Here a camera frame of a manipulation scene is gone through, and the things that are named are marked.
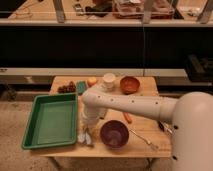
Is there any green sponge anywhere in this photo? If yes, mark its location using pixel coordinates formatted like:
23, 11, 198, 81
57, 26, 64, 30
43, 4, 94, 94
76, 81, 87, 95

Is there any red orange bowl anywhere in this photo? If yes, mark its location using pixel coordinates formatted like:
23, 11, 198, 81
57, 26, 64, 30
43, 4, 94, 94
120, 76, 140, 94

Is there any bunch of dark grapes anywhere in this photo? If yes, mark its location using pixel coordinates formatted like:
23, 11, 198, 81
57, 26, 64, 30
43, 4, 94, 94
57, 81, 76, 93

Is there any white paper cup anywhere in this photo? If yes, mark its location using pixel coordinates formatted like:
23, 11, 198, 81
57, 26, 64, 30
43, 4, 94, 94
103, 73, 116, 89

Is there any black handled knife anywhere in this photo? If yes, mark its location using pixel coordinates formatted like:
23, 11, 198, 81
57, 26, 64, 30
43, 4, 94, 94
158, 122, 165, 131

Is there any purple bowl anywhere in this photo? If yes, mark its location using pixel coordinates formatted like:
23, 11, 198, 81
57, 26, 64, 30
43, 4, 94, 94
100, 120, 129, 149

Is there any orange carrot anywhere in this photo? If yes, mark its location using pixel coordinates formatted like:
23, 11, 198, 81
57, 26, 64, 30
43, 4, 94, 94
123, 112, 132, 124

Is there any orange fruit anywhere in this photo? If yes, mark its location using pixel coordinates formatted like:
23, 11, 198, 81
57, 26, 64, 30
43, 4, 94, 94
87, 77, 97, 87

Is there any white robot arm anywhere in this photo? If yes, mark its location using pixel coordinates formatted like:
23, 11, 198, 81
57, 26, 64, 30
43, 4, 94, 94
82, 86, 213, 171

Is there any wooden table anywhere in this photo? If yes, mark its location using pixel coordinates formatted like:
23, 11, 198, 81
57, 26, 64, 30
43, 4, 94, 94
30, 76, 171, 158

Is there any green plastic tray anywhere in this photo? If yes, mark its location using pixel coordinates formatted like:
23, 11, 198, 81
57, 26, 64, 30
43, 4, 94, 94
22, 93, 78, 150

